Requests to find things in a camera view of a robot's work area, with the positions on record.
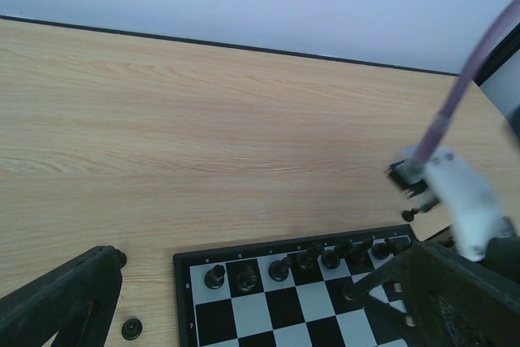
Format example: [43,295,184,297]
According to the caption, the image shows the black and white chessboard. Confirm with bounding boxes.
[173,225,416,346]

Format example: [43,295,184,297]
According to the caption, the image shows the black king piece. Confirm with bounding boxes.
[297,244,324,271]

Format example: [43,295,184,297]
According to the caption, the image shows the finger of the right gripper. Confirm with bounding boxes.
[351,255,418,346]

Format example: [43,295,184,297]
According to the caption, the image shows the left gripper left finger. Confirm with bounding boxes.
[1,245,122,346]

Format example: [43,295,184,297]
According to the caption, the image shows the black queen piece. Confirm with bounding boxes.
[321,241,353,270]

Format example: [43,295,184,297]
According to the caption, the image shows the black rook piece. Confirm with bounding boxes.
[204,264,226,290]

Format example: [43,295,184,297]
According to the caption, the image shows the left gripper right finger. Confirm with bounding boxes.
[405,242,519,346]

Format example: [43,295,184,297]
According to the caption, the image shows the black bishop piece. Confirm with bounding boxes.
[268,257,292,282]

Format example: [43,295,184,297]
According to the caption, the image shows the black knight piece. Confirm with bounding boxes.
[236,265,258,293]

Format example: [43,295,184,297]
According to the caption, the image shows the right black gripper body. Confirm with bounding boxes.
[479,217,519,282]

